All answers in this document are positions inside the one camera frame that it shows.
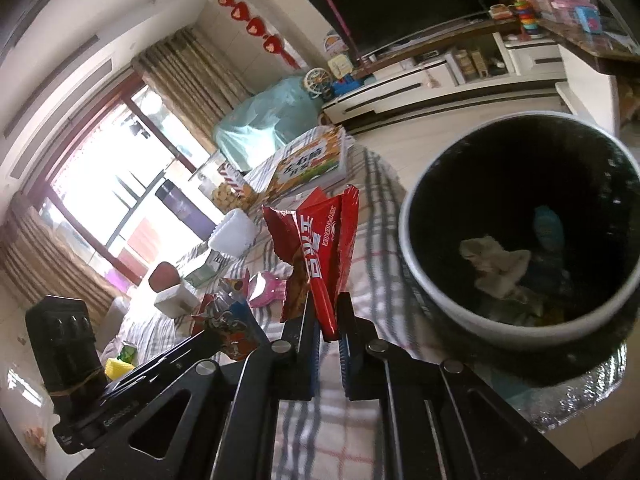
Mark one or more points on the black flat television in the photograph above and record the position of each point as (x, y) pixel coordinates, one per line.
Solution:
(400, 0)

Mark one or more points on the ferris wheel toy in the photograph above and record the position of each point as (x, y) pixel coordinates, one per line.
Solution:
(318, 82)

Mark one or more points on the white bin with black bag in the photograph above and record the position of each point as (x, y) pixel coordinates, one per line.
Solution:
(450, 306)

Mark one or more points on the beige patterned curtain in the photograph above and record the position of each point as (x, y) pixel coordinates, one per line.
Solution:
(50, 260)
(190, 85)

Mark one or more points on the teal covered armchair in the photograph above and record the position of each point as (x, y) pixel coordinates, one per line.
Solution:
(265, 120)

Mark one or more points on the purple water bottle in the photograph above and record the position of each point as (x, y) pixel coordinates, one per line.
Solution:
(185, 210)

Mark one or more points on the brown round object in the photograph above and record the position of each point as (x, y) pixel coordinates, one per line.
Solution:
(164, 276)

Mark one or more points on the white ribbed container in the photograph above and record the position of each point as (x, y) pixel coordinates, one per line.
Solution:
(232, 232)

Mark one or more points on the red heart garland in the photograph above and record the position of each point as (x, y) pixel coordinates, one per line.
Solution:
(257, 27)

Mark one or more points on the beige sofa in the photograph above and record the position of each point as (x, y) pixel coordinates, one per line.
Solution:
(112, 320)

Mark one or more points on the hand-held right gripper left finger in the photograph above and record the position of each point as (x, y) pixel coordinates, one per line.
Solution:
(300, 360)

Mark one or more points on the blue snack wrapper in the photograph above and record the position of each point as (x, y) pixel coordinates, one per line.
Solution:
(242, 322)

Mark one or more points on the marble top side counter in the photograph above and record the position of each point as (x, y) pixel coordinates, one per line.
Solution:
(590, 90)

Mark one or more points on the blue toy bin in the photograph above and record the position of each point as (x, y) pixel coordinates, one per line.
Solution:
(347, 86)

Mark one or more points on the dark red chip packet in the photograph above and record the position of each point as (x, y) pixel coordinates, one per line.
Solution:
(282, 240)

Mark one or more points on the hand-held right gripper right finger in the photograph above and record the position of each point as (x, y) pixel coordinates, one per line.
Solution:
(352, 360)

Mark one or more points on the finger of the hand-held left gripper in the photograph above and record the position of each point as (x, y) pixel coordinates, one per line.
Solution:
(165, 362)

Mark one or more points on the green white box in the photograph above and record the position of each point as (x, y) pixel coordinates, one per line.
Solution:
(202, 270)

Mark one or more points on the red snack packet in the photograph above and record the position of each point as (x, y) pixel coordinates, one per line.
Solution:
(327, 260)

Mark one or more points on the green packet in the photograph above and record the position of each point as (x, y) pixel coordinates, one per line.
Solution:
(129, 352)

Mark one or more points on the pink wrapper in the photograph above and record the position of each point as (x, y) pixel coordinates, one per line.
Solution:
(265, 290)

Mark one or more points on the orange biscuit box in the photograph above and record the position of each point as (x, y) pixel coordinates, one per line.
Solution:
(305, 165)

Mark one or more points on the white television cabinet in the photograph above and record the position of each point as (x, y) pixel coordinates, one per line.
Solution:
(400, 95)

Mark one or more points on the cartoon hand fan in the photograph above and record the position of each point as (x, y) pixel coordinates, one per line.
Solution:
(334, 43)

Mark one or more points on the yellow cup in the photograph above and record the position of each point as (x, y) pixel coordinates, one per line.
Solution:
(117, 369)

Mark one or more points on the clear cookie jar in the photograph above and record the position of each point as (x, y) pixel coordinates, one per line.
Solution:
(227, 195)

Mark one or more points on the balcony sliding door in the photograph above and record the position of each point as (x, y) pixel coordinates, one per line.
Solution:
(125, 105)

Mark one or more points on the white tissue pack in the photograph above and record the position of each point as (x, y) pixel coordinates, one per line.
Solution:
(175, 300)

